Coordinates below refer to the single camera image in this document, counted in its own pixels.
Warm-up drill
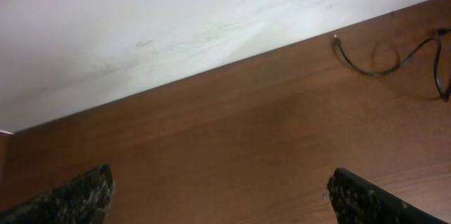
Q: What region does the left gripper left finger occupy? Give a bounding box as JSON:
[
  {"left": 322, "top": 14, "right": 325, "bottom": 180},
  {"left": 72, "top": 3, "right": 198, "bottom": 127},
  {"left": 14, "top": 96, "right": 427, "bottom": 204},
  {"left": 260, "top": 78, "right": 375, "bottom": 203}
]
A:
[{"left": 1, "top": 164, "right": 115, "bottom": 224}]

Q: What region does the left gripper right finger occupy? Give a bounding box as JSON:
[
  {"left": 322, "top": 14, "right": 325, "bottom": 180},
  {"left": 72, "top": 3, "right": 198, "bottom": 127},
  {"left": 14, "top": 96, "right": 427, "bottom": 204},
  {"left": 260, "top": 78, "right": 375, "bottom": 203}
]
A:
[{"left": 327, "top": 168, "right": 446, "bottom": 224}]

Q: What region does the thin black cable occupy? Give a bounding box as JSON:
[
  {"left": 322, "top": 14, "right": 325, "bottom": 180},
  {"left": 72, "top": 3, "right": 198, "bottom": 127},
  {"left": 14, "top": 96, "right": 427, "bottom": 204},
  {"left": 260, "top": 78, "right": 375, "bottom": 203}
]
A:
[{"left": 333, "top": 27, "right": 451, "bottom": 102}]

